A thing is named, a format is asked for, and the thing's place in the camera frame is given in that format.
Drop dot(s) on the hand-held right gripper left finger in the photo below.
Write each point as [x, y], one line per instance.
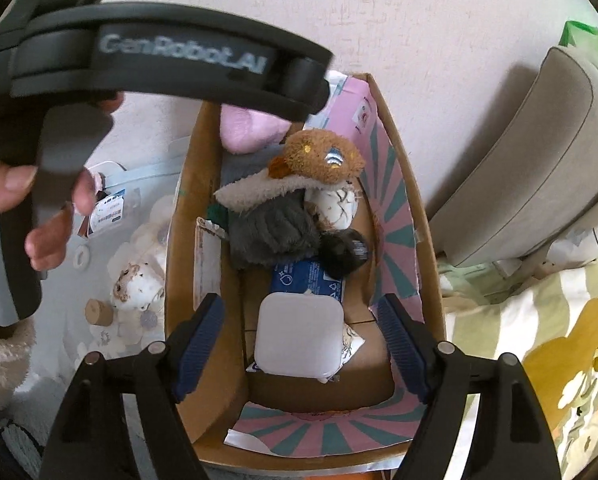
[199, 350]

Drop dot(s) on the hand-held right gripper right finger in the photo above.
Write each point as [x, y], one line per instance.
[404, 350]

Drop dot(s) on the white floral pouch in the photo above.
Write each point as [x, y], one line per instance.
[353, 347]

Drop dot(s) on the white square case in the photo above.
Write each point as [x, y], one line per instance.
[299, 335]

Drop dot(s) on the pink patterned cardboard box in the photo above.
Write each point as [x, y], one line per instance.
[206, 160]

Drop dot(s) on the small black jar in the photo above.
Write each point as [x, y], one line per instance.
[341, 255]

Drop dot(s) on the grey fluffy cloth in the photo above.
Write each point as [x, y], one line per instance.
[271, 232]

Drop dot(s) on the brown plush toy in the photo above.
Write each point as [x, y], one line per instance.
[324, 152]

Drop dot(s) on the person's left hand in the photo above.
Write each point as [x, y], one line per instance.
[4, 182]

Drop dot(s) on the small cork stopper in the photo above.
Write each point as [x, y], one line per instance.
[100, 312]

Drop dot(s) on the yellow floral blanket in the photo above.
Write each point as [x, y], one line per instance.
[554, 360]

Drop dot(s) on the white tape roll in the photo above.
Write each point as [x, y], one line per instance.
[76, 255]

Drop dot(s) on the white packet with blue label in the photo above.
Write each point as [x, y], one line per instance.
[110, 212]

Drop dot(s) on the dark red small item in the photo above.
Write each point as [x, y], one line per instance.
[82, 230]

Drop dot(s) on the pale grey cushion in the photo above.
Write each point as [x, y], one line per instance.
[584, 245]

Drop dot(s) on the grey chair cushion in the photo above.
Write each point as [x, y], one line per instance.
[529, 160]

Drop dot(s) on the green packet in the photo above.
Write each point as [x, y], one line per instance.
[586, 45]

